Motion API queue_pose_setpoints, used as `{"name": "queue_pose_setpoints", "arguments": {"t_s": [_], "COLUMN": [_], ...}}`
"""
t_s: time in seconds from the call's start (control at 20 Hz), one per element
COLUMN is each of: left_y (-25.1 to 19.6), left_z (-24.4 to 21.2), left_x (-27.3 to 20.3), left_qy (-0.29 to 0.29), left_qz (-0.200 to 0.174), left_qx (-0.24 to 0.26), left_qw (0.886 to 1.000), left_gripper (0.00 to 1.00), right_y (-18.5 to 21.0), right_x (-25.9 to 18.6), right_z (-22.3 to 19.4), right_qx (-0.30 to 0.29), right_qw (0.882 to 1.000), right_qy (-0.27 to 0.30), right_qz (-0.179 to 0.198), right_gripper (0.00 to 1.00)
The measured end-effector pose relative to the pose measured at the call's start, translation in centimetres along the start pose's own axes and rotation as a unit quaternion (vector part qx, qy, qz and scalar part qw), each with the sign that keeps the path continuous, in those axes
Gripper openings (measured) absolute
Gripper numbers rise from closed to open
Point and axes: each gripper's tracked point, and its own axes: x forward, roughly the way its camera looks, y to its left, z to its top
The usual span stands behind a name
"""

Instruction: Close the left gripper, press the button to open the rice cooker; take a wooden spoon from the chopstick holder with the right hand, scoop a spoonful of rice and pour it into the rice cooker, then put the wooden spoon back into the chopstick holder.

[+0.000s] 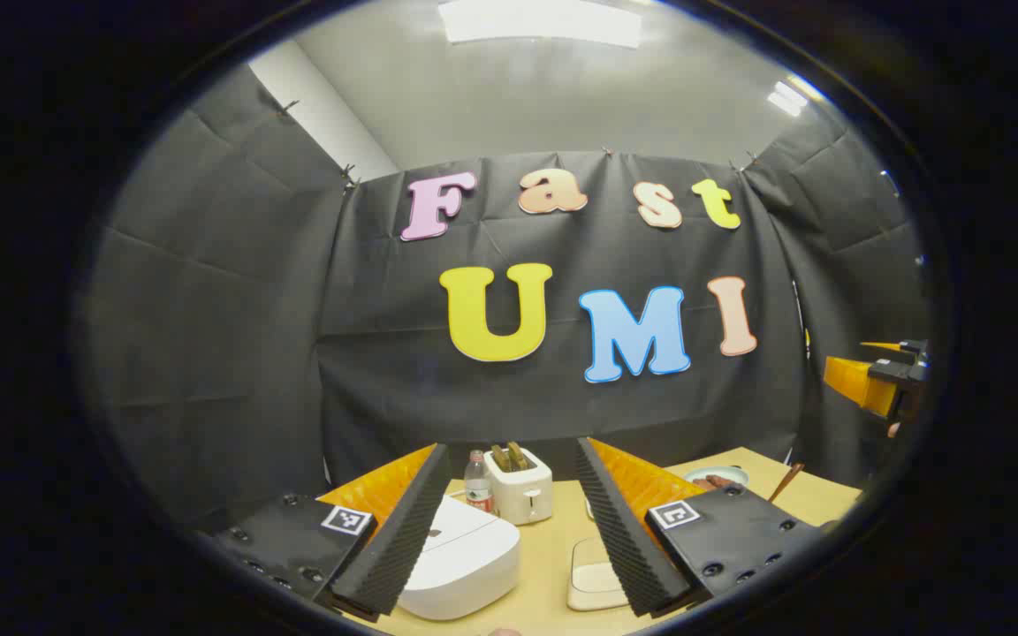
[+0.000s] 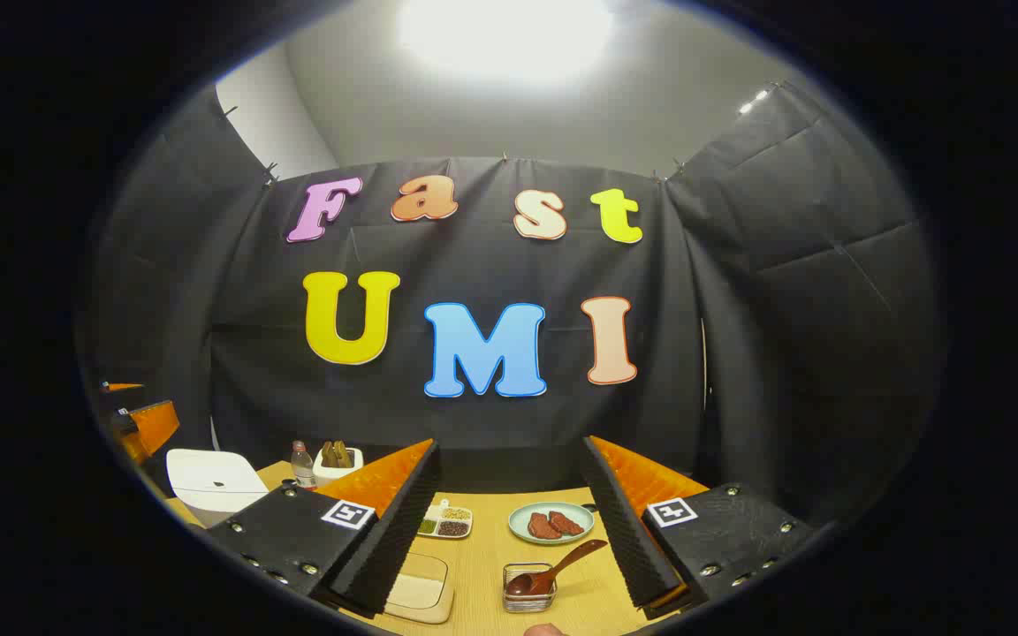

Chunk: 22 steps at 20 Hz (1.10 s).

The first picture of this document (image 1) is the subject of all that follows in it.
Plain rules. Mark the clear tray of white rice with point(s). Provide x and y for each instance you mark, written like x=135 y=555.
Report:
x=596 y=579

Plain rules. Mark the white toaster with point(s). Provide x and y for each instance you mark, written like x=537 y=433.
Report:
x=522 y=495

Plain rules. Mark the white rice cooker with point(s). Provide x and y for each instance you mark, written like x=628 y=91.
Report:
x=465 y=552

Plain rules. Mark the small ceiling light panel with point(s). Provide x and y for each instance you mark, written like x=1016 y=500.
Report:
x=789 y=97

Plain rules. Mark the pale green plate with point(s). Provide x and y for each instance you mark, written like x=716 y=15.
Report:
x=695 y=476

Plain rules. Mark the clear water bottle red label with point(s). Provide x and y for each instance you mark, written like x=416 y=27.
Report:
x=477 y=484

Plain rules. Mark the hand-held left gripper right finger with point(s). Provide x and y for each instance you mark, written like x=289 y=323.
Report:
x=624 y=548

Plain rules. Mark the large ceiling light panel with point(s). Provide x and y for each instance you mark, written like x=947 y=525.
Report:
x=540 y=22

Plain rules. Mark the dark wooden spoon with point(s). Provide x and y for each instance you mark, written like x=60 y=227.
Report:
x=785 y=483

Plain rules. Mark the black backdrop cloth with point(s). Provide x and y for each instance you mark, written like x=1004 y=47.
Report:
x=235 y=353

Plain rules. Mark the brown toast slice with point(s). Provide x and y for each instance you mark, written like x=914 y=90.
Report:
x=500 y=458
x=520 y=454

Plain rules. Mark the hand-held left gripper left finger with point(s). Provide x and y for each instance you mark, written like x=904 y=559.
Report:
x=403 y=539

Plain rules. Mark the brown meat piece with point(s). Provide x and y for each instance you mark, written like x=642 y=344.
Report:
x=721 y=481

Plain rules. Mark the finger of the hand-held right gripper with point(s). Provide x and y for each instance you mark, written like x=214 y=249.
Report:
x=854 y=382
x=885 y=345

